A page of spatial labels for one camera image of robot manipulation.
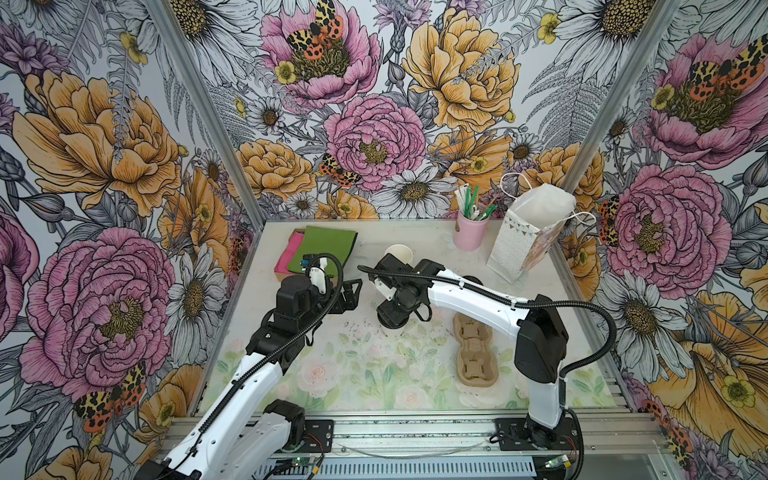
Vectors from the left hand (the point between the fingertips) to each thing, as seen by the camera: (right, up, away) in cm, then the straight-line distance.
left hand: (347, 292), depth 78 cm
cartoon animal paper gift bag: (+50, +17, +8) cm, 54 cm away
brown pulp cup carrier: (+35, -21, +7) cm, 41 cm away
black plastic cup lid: (+11, -8, -3) cm, 13 cm away
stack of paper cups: (+15, +10, +20) cm, 26 cm away
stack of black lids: (+39, +1, +24) cm, 45 cm away
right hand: (+13, -9, +5) cm, 17 cm away
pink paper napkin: (-24, +11, +31) cm, 41 cm away
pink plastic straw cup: (+39, +16, +32) cm, 53 cm away
